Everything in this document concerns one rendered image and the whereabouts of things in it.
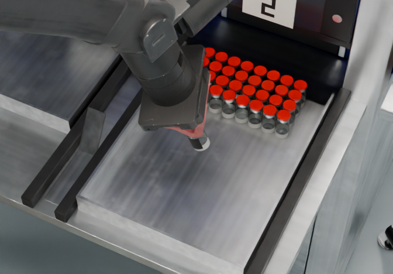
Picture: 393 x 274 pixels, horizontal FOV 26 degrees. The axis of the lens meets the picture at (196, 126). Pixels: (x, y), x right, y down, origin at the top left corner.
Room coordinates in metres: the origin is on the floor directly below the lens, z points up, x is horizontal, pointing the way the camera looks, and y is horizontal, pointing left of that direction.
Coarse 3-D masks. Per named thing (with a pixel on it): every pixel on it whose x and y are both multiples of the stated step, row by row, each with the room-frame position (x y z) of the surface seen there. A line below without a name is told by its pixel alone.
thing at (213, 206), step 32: (128, 128) 0.80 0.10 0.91; (160, 128) 0.82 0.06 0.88; (224, 128) 0.82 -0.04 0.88; (256, 128) 0.82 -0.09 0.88; (128, 160) 0.76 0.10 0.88; (160, 160) 0.76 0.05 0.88; (192, 160) 0.76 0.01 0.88; (224, 160) 0.76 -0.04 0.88; (256, 160) 0.76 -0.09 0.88; (288, 160) 0.76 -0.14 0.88; (96, 192) 0.70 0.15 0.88; (128, 192) 0.70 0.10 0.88; (160, 192) 0.70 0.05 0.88; (192, 192) 0.70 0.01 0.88; (224, 192) 0.70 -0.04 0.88; (256, 192) 0.70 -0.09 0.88; (128, 224) 0.64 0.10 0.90; (160, 224) 0.65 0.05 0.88; (192, 224) 0.65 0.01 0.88; (224, 224) 0.65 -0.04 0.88; (256, 224) 0.65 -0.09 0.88; (192, 256) 0.59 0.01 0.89; (224, 256) 0.60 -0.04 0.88
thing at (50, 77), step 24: (0, 48) 0.99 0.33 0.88; (24, 48) 0.99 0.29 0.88; (48, 48) 0.99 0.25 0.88; (72, 48) 0.99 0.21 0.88; (96, 48) 0.99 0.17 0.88; (0, 72) 0.94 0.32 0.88; (24, 72) 0.94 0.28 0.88; (48, 72) 0.94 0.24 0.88; (72, 72) 0.94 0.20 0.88; (96, 72) 0.94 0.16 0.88; (0, 96) 0.86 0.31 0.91; (24, 96) 0.89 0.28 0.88; (48, 96) 0.89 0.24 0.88; (72, 96) 0.89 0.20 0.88; (48, 120) 0.83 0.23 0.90; (72, 120) 0.82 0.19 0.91
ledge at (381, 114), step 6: (390, 90) 0.90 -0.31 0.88; (390, 96) 0.89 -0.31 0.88; (384, 102) 0.88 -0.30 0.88; (390, 102) 0.88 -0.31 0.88; (384, 108) 0.86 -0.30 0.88; (390, 108) 0.86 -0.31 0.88; (378, 114) 0.86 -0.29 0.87; (384, 114) 0.86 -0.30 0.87; (390, 114) 0.85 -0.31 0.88; (390, 120) 0.85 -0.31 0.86
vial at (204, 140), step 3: (204, 129) 0.64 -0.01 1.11; (204, 132) 0.64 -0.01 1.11; (204, 135) 0.63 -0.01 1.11; (207, 135) 0.64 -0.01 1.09; (192, 138) 0.63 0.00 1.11; (195, 138) 0.63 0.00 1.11; (198, 138) 0.63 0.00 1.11; (201, 138) 0.63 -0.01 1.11; (204, 138) 0.63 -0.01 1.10; (207, 138) 0.64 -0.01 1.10; (201, 141) 0.63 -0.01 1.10; (204, 141) 0.63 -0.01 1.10; (207, 141) 0.63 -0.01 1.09; (201, 144) 0.63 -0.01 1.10; (204, 144) 0.63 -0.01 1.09; (207, 144) 0.63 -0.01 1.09; (204, 147) 0.63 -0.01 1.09; (207, 147) 0.63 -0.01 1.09; (198, 150) 0.63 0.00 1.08; (201, 150) 0.63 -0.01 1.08
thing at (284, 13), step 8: (248, 0) 0.96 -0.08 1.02; (256, 0) 0.96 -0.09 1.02; (264, 0) 0.95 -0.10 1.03; (280, 0) 0.94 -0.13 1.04; (288, 0) 0.94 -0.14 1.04; (296, 0) 0.93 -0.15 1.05; (248, 8) 0.96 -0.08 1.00; (256, 8) 0.96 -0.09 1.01; (280, 8) 0.94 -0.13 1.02; (288, 8) 0.94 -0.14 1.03; (264, 16) 0.95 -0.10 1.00; (280, 16) 0.94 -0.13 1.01; (288, 16) 0.93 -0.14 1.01; (280, 24) 0.94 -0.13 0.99; (288, 24) 0.93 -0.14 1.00
